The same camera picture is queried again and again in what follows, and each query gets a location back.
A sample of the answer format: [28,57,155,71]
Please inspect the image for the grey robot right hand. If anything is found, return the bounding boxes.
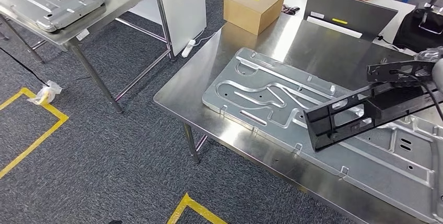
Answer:
[414,46,443,63]

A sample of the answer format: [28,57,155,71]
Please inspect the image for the black plastic frame part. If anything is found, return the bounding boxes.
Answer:
[303,76,443,152]

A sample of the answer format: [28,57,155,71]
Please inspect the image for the stainless steel workbench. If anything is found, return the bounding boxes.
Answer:
[153,12,443,224]

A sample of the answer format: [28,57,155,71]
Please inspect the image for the grey laptop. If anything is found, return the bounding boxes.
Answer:
[302,0,399,42]

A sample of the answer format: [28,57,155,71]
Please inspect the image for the black bag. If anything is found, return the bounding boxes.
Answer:
[392,3,443,54]

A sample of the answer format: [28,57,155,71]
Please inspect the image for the black key bundle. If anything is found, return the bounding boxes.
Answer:
[282,3,301,16]

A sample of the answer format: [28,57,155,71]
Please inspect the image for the brown cardboard box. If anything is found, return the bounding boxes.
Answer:
[223,0,287,37]

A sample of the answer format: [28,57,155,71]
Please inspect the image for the stamped sheet metal panel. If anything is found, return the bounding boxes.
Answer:
[0,0,106,33]
[201,46,443,224]

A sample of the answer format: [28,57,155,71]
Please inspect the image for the white board panel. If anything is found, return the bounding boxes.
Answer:
[128,0,208,57]

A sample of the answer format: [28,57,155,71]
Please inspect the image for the white power strip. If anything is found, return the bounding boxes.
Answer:
[181,39,197,59]

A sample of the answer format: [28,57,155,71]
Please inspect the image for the white label tag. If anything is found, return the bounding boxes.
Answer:
[75,28,91,42]

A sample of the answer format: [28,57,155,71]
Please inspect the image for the clear plastic wrapped bundle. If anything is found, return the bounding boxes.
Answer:
[26,80,64,106]

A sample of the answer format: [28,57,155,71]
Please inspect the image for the yellow floor tape square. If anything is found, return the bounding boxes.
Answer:
[0,87,69,180]

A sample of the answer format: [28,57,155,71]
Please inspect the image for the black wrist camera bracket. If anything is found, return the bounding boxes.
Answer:
[366,59,437,85]

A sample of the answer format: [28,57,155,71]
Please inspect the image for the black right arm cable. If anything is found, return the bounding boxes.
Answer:
[388,69,443,123]

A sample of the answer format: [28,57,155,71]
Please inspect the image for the laptop charger cable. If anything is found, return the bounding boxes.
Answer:
[375,34,404,52]

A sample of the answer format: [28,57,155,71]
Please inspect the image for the white power cord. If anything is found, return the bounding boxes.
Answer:
[193,30,219,45]

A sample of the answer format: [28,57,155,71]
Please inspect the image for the black floor cable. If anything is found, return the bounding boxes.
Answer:
[0,46,49,87]

